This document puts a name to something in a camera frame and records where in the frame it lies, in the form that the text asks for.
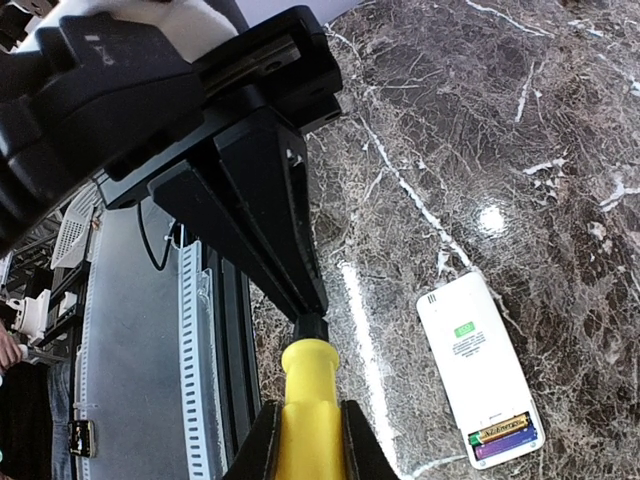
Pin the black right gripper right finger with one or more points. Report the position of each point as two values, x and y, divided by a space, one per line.
363 456

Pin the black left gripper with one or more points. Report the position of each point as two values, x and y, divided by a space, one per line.
284 63

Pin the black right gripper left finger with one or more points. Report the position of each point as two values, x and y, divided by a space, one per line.
258 456

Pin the yellow handled screwdriver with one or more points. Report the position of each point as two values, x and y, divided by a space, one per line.
311 445

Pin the purple AAA battery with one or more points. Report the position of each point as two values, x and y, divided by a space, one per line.
507 443

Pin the white remote control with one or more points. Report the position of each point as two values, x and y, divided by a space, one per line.
482 376

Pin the batteries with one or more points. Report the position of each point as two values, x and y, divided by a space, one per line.
499 430

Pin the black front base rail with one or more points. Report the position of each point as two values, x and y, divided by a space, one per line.
235 352

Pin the white slotted cable duct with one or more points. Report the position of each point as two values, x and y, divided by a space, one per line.
147 382

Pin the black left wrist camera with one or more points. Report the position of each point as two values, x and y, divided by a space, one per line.
95 91

